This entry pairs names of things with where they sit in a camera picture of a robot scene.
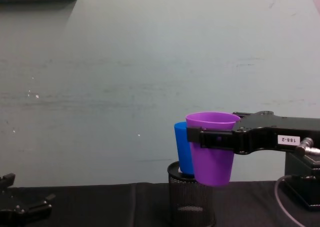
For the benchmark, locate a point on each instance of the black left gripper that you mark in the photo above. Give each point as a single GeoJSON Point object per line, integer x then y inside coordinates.
{"type": "Point", "coordinates": [7, 212]}

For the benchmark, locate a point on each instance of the black box device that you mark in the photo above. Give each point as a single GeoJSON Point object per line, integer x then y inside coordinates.
{"type": "Point", "coordinates": [302, 182]}

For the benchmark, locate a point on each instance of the black mesh pen holder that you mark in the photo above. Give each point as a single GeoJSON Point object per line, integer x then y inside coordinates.
{"type": "Point", "coordinates": [190, 202]}

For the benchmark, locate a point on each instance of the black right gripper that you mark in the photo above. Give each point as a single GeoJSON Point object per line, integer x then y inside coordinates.
{"type": "Point", "coordinates": [267, 134]}

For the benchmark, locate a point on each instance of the blue plastic cup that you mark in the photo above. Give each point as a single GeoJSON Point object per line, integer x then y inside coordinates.
{"type": "Point", "coordinates": [183, 152]}

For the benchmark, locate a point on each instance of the purple plastic cup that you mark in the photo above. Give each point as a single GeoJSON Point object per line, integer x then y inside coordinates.
{"type": "Point", "coordinates": [212, 164]}

